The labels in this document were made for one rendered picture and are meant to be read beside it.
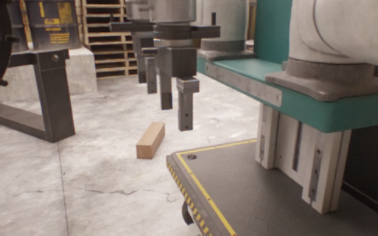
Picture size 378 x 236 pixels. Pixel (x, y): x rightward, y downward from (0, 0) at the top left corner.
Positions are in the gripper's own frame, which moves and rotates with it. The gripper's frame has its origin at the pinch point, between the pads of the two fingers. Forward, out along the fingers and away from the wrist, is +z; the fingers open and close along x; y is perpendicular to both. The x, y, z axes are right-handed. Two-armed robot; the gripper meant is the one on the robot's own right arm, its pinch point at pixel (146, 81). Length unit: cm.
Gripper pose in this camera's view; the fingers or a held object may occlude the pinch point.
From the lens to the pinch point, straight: 85.8
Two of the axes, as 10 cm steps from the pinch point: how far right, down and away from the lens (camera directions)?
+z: 0.1, 9.5, 3.2
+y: 9.4, -1.1, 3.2
